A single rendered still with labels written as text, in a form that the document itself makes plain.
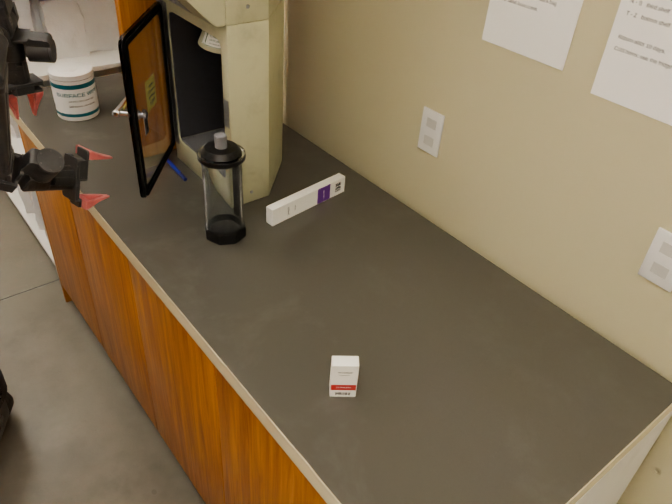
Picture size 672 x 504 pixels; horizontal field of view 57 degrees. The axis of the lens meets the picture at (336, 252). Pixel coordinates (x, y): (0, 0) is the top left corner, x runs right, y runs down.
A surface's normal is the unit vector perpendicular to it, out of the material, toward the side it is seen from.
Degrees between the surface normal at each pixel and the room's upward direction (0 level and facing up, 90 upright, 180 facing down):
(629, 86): 90
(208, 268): 0
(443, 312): 0
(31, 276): 0
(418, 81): 90
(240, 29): 90
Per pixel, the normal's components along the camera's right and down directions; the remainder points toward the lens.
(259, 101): 0.62, 0.50
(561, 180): -0.78, 0.33
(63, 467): 0.07, -0.79
